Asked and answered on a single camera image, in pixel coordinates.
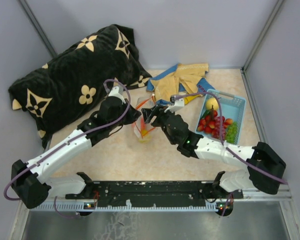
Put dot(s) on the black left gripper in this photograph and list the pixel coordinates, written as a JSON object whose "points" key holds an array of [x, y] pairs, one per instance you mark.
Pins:
{"points": [[133, 114]]}

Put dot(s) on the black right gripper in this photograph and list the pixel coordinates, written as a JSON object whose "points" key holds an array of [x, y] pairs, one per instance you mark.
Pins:
{"points": [[149, 113]]}

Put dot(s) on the orange peach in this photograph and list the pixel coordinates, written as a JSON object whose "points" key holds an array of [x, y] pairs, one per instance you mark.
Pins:
{"points": [[143, 127]]}

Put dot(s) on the clear zip top bag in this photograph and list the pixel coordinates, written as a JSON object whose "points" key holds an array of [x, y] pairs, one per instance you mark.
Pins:
{"points": [[143, 102]]}

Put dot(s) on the yellow banana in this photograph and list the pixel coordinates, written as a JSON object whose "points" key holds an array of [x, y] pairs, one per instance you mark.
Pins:
{"points": [[145, 136]]}

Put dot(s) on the light blue plastic basket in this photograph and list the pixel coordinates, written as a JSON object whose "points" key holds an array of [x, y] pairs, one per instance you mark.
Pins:
{"points": [[221, 116]]}

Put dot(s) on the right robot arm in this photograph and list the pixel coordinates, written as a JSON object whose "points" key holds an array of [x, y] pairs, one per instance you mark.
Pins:
{"points": [[258, 166]]}

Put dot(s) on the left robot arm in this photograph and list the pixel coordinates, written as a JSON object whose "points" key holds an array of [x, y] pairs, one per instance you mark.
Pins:
{"points": [[32, 181]]}

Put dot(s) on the yellow blue cartoon cloth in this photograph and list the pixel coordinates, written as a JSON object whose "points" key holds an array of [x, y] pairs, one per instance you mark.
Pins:
{"points": [[180, 78]]}

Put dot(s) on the red strawberries bunch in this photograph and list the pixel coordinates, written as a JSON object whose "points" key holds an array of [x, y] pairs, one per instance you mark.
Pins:
{"points": [[210, 121]]}

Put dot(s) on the yellow pear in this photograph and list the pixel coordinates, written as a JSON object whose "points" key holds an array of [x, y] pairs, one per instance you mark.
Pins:
{"points": [[211, 104]]}

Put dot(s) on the purple red grapes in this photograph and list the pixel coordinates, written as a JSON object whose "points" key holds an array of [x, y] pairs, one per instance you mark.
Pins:
{"points": [[218, 129]]}

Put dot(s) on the black floral pillow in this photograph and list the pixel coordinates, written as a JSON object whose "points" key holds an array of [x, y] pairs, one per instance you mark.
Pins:
{"points": [[72, 83]]}

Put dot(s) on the green grapes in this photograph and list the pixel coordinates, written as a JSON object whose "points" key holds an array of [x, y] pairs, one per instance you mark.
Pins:
{"points": [[231, 133]]}

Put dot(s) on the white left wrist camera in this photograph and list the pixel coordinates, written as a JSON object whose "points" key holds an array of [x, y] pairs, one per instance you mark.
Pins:
{"points": [[117, 91]]}

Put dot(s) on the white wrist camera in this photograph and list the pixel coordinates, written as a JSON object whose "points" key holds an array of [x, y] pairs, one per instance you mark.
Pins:
{"points": [[117, 91], [176, 106]]}

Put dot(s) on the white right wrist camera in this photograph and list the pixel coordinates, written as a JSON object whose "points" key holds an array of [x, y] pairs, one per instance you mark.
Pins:
{"points": [[176, 106]]}

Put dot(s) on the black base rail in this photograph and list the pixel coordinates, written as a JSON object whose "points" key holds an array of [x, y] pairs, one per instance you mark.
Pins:
{"points": [[150, 193]]}

